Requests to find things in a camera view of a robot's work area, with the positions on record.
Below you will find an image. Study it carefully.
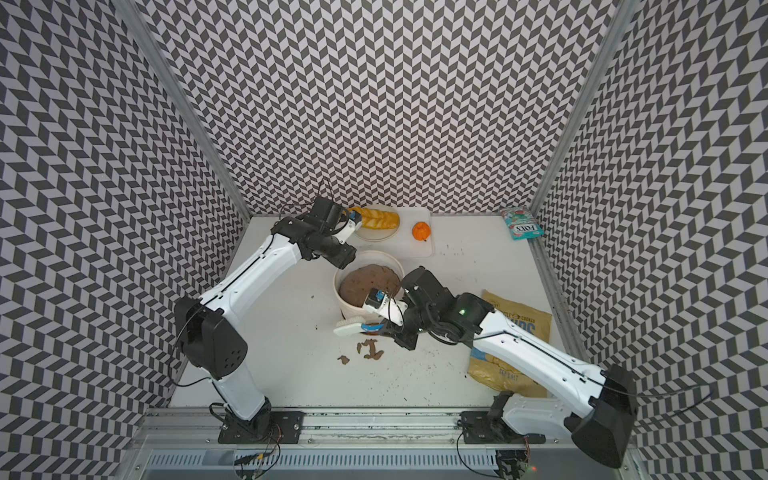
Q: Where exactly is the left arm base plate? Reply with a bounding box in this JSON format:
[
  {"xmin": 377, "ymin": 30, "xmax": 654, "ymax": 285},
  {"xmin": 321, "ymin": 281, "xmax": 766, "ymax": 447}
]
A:
[{"xmin": 218, "ymin": 410, "xmax": 305, "ymax": 445}]

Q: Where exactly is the blue white scrub brush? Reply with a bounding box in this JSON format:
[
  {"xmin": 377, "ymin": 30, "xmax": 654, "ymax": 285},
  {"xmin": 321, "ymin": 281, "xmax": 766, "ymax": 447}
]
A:
[{"xmin": 333, "ymin": 316, "xmax": 387, "ymax": 337}]

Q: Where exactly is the white cutting board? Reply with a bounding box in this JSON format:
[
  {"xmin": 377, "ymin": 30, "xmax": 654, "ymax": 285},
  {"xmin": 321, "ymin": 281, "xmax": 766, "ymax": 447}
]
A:
[{"xmin": 349, "ymin": 204, "xmax": 434, "ymax": 259}]

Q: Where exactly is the yellow braided bread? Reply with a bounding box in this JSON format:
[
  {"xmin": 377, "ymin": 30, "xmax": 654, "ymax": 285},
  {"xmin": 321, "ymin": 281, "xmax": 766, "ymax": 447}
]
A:
[{"xmin": 350, "ymin": 206, "xmax": 400, "ymax": 230}]

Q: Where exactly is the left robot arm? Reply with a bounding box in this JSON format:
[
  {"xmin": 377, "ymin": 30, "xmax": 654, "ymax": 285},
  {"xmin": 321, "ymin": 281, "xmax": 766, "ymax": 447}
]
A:
[{"xmin": 174, "ymin": 196, "xmax": 362, "ymax": 441}]

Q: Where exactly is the aluminium front rail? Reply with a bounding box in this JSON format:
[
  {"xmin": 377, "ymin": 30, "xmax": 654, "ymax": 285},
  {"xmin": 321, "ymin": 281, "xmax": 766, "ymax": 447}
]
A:
[{"xmin": 135, "ymin": 407, "xmax": 573, "ymax": 448}]

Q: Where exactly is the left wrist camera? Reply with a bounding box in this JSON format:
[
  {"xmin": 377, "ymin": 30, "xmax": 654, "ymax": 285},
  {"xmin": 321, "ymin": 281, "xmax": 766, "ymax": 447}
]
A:
[{"xmin": 334, "ymin": 209, "xmax": 362, "ymax": 244}]

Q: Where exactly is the teal snack packet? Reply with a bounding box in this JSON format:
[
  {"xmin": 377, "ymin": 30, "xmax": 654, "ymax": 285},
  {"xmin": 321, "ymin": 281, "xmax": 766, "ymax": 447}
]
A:
[{"xmin": 500, "ymin": 207, "xmax": 544, "ymax": 240}]

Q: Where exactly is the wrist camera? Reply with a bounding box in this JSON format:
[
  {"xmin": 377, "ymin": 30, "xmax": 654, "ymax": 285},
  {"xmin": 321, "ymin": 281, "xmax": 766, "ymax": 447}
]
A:
[
  {"xmin": 363, "ymin": 289, "xmax": 407, "ymax": 327},
  {"xmin": 334, "ymin": 209, "xmax": 362, "ymax": 244}
]

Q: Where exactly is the yellow chips bag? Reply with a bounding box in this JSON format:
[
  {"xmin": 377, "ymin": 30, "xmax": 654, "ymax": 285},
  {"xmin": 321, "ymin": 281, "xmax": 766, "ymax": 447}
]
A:
[{"xmin": 466, "ymin": 290, "xmax": 553, "ymax": 400}]

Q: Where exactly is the white ceramic pot with soil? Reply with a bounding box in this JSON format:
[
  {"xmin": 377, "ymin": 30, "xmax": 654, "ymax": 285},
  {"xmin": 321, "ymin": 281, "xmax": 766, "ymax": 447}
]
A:
[{"xmin": 333, "ymin": 249, "xmax": 405, "ymax": 323}]

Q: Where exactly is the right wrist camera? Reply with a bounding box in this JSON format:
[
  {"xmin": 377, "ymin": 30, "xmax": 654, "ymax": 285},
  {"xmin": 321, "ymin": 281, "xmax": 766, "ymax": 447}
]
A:
[{"xmin": 363, "ymin": 289, "xmax": 407, "ymax": 327}]

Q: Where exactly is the mud flake on table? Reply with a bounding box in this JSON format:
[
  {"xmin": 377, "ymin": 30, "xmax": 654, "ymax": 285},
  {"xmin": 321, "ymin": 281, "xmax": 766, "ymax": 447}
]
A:
[{"xmin": 356, "ymin": 339, "xmax": 384, "ymax": 360}]

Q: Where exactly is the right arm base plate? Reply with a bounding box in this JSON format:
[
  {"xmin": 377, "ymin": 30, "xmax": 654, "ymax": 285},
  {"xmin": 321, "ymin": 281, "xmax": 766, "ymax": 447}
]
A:
[{"xmin": 457, "ymin": 391, "xmax": 546, "ymax": 445}]

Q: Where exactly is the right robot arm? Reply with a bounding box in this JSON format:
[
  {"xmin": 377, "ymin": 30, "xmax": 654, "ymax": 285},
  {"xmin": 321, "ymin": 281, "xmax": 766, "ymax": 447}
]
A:
[{"xmin": 364, "ymin": 267, "xmax": 639, "ymax": 469}]

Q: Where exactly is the orange tangerine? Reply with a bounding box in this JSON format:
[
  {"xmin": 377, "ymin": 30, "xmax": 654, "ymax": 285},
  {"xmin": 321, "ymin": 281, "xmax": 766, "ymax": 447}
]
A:
[{"xmin": 411, "ymin": 222, "xmax": 431, "ymax": 242}]

